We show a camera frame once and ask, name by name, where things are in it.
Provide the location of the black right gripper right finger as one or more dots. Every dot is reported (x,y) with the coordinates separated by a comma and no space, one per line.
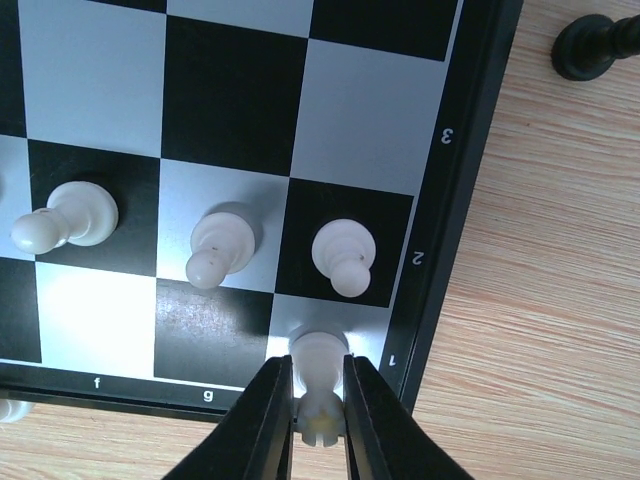
(383,441)

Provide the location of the white pawn g2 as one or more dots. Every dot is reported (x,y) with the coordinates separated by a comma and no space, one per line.
(222,243)

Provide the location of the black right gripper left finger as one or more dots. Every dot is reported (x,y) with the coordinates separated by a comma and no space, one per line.
(254,440)

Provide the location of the white pawn h2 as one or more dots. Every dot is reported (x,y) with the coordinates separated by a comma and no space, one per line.
(344,250)

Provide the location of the white rook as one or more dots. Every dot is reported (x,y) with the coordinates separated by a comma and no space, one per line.
(318,367)

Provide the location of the black white chessboard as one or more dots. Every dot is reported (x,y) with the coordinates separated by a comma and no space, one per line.
(290,114)

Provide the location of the white pawn f2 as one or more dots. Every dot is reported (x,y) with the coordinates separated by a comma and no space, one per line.
(80,213)

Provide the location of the black pawn right of board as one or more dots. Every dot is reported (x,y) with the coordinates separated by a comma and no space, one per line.
(586,48)

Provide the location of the white chess piece front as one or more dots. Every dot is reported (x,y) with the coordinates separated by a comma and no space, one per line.
(12,411)

